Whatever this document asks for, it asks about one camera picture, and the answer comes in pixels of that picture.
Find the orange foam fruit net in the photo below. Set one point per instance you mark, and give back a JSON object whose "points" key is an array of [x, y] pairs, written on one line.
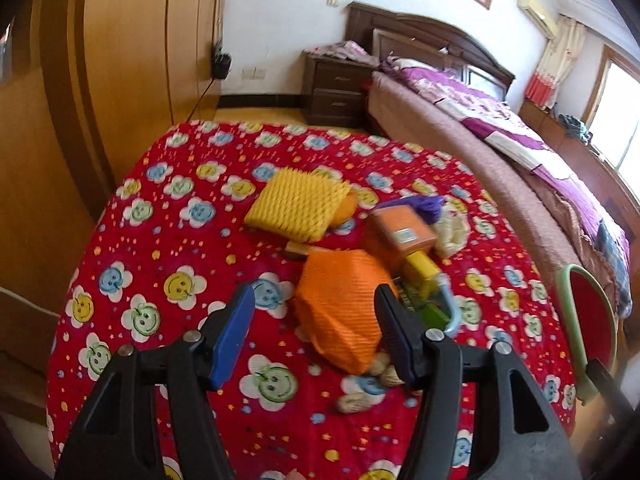
{"points": [[340, 300]]}

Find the black wall bag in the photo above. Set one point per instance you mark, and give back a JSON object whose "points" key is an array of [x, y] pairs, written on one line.
{"points": [[221, 65]]}

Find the pink checked bedspread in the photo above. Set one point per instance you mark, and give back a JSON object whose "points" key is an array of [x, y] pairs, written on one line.
{"points": [[575, 210]]}

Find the red bin with green rim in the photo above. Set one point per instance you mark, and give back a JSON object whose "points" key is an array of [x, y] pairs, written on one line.
{"points": [[595, 320]]}

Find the white and red curtain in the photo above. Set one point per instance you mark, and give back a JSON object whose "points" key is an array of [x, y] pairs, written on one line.
{"points": [[555, 65]]}

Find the teal cloth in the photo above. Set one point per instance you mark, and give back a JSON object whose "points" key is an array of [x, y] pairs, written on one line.
{"points": [[575, 127]]}

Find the purple floral pillow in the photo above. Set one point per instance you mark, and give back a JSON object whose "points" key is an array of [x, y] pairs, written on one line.
{"points": [[412, 65]]}

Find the wooden framed window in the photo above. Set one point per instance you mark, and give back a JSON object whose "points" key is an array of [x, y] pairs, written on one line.
{"points": [[620, 105]]}

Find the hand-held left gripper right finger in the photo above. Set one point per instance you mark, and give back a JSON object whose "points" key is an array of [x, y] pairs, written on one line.
{"points": [[395, 330]]}

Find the purple cloth item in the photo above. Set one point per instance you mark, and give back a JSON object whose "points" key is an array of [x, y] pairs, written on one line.
{"points": [[427, 206]]}

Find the wooden wardrobe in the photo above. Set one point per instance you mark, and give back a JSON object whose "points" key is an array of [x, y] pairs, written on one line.
{"points": [[125, 60]]}

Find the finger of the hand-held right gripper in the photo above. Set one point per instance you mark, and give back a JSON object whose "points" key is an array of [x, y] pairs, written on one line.
{"points": [[607, 385]]}

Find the purple floral quilt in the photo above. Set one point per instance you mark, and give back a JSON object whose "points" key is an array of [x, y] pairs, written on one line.
{"points": [[500, 115]]}

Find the long wooden cabinet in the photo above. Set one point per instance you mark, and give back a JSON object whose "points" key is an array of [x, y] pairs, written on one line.
{"points": [[590, 160]]}

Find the dark wooden headboard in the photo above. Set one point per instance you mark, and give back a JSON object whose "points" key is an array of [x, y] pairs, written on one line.
{"points": [[425, 30]]}

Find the white foam fruit net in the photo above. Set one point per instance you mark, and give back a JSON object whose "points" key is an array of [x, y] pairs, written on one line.
{"points": [[452, 235]]}

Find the dark wooden nightstand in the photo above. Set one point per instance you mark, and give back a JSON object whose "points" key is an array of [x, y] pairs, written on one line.
{"points": [[332, 92]]}

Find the bed with purple quilt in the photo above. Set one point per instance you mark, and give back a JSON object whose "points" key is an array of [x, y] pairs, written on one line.
{"points": [[475, 150]]}

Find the yellow foam fruit net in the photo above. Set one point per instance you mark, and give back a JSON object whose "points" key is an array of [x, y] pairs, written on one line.
{"points": [[295, 202]]}

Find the pink cloth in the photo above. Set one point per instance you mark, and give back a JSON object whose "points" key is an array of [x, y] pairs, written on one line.
{"points": [[345, 51]]}

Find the white air conditioner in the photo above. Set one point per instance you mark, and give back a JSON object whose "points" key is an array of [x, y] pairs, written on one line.
{"points": [[537, 12]]}

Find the small wooden block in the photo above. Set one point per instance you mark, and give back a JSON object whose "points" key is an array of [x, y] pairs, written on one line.
{"points": [[299, 250]]}

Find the yellow green plastic item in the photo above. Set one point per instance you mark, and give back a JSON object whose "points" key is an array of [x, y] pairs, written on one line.
{"points": [[422, 266]]}

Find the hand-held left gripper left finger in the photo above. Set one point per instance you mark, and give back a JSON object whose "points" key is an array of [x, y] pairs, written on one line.
{"points": [[232, 330]]}

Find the red smiley printed blanket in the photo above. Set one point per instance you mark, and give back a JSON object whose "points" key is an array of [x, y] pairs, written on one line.
{"points": [[200, 240]]}

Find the orange cardboard box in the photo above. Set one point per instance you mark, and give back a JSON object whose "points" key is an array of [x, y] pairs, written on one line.
{"points": [[395, 232]]}

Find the blue plaid cloth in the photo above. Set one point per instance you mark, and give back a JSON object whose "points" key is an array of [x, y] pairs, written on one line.
{"points": [[612, 255]]}

